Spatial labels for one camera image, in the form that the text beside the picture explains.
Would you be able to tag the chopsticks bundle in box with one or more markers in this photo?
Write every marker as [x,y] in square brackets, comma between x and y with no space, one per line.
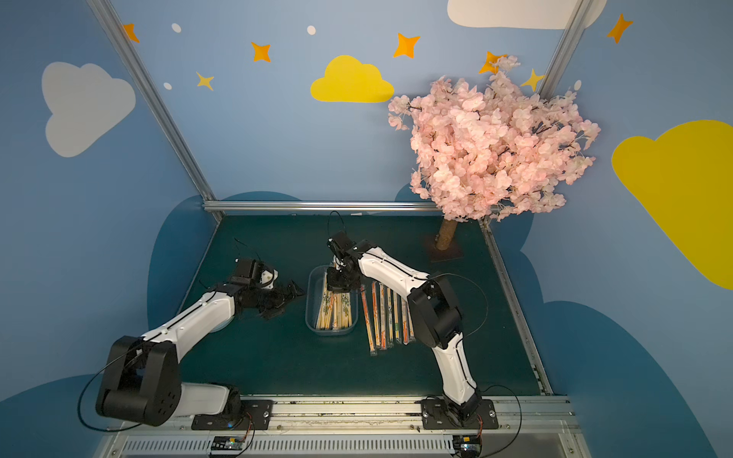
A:
[334,312]

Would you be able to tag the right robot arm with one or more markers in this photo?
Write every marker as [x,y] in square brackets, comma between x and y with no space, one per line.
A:
[436,316]

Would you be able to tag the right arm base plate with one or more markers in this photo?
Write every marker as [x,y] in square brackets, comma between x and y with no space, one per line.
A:
[437,413]

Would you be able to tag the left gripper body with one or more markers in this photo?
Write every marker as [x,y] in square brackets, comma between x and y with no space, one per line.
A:
[278,294]

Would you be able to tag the red striped chopsticks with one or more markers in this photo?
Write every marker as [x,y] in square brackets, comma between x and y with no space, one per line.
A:
[369,329]

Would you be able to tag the aluminium rail frame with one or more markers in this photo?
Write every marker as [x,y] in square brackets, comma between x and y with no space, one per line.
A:
[367,426]

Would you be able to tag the chopsticks red bamboo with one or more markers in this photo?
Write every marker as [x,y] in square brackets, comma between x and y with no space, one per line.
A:
[396,327]

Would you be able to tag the chopsticks red print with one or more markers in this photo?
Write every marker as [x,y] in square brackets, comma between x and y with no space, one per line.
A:
[376,315]

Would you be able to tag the chopsticks green label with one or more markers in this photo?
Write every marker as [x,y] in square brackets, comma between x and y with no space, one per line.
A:
[390,319]

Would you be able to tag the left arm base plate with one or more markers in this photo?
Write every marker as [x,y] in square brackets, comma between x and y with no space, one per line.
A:
[241,416]

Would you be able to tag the pink blossom artificial tree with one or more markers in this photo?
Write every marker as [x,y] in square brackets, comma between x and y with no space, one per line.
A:
[492,153]

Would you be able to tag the clear plastic storage box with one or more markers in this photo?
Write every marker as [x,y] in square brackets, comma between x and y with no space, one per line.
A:
[314,290]

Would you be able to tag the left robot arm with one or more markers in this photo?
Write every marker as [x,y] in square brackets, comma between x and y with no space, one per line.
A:
[141,382]

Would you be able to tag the chopsticks pair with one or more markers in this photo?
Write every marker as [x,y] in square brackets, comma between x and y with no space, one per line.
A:
[404,321]

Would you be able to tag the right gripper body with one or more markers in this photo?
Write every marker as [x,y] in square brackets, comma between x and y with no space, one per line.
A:
[338,278]

